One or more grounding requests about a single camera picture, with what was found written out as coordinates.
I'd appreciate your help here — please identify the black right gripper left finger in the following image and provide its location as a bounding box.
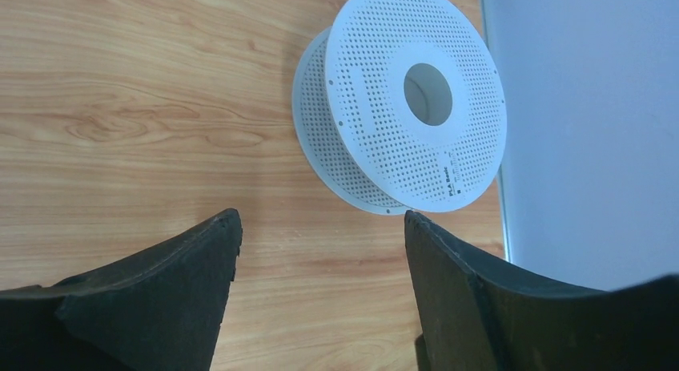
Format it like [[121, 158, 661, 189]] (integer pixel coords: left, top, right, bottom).
[[1, 208, 243, 370]]

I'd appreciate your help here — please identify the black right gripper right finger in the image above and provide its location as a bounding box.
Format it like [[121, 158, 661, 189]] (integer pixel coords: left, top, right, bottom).
[[404, 211, 678, 370]]

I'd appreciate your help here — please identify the white perforated filament spool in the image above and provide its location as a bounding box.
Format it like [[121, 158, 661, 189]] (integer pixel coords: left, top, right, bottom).
[[291, 0, 507, 216]]

